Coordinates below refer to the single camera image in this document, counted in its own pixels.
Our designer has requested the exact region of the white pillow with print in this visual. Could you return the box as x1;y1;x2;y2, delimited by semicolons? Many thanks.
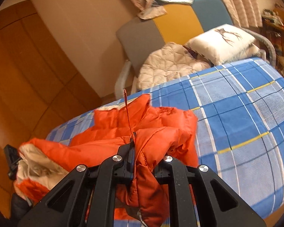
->
185;24;260;66

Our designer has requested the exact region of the blue plaid bed sheet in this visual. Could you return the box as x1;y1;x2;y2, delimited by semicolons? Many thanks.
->
46;57;284;227

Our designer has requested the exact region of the beige quilted blanket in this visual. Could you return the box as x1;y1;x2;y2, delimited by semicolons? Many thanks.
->
136;42;211;90

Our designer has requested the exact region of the wooden desk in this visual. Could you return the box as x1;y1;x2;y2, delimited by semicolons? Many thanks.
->
262;6;284;56

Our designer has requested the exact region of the beige striped curtain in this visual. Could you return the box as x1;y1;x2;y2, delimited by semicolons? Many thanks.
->
222;0;263;28

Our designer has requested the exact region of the grey yellow blue headboard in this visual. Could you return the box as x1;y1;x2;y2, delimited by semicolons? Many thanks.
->
116;0;233;76

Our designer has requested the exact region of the clutter on desk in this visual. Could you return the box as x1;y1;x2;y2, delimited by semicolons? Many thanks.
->
262;9;284;26

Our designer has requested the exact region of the grey padded bed rail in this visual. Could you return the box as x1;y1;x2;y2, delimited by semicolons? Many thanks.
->
114;61;132;100

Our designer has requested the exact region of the orange puffer jacket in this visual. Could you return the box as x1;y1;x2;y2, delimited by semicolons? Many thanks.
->
14;94;198;226

